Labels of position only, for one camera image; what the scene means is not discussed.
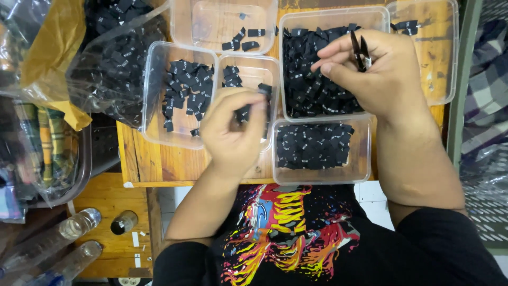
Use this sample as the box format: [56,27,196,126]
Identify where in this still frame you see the black thread snips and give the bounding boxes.
[350,30,373,73]

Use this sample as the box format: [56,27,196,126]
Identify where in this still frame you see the heap of black size labels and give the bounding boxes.
[221,13,266,52]
[222,65,243,89]
[283,24,365,118]
[162,60,215,137]
[276,123,355,171]

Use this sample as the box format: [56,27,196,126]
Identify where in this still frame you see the green metal post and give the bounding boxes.
[447,0,483,169]

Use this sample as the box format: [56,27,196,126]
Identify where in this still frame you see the person's left hand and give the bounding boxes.
[199,88,274,172]

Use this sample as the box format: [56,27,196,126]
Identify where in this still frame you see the crumpled clear plastic bag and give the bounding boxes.
[0,0,53,98]

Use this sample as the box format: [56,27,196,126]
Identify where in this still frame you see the brown plastic basket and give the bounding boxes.
[24,113,120,209]

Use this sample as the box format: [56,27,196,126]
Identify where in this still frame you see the blue plaid cloth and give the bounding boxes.
[460,18,508,159]

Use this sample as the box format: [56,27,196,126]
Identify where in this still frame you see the small dark glass bottle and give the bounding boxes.
[110,210,139,236]

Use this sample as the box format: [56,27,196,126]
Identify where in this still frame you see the black woven label strip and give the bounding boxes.
[234,83,274,140]

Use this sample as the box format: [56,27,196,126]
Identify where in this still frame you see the low wooden stool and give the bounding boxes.
[65,172,164,279]

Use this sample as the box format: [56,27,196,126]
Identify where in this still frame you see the yellow-brown plastic bag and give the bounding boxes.
[19,0,94,132]

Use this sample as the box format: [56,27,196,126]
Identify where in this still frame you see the clear plastic water bottle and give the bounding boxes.
[22,240,103,286]
[0,207,102,275]

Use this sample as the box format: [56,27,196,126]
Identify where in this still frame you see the person's right hand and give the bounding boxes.
[311,29,432,121]

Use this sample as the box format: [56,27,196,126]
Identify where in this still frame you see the clear bag of black labels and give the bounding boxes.
[65,0,172,129]

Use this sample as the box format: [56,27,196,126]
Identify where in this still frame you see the clear bag of plaid cloth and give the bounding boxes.
[0,97,82,209]

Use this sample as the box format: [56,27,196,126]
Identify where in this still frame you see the large clear plastic container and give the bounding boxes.
[279,6,391,122]
[387,0,460,106]
[170,0,279,56]

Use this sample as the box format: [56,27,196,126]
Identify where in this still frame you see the perforated metal rack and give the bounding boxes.
[460,157,508,250]

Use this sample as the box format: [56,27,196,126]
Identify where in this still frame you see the black printed t-shirt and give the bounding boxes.
[152,184,508,286]

